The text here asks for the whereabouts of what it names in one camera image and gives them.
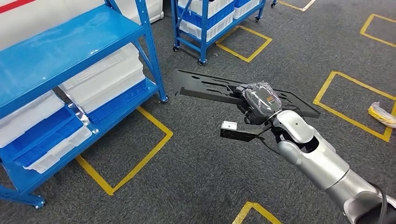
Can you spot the black plastic plate frame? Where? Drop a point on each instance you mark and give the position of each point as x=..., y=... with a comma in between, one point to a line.
x=182, y=82

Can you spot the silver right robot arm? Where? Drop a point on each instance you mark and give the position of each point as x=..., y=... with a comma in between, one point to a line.
x=321, y=160

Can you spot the blue wheeled shelf cart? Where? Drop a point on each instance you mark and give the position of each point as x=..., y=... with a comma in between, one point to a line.
x=204, y=46

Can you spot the blue metal shelf rack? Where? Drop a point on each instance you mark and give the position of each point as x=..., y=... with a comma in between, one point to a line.
x=62, y=52

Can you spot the yellow floor tape square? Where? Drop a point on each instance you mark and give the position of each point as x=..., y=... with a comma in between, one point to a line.
x=247, y=59
x=317, y=102
x=108, y=189
x=252, y=204
x=362, y=31

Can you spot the white plastic bin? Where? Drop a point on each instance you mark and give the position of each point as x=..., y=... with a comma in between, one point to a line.
x=62, y=154
x=246, y=11
x=28, y=117
x=102, y=74
x=216, y=31
x=216, y=6

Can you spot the yellow item in plastic bag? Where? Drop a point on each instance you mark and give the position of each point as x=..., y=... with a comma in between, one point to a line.
x=382, y=116

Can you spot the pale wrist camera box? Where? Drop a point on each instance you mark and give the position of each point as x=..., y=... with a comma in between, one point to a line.
x=229, y=125

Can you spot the black camera bracket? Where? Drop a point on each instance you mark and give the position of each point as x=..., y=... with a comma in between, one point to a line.
x=235, y=135

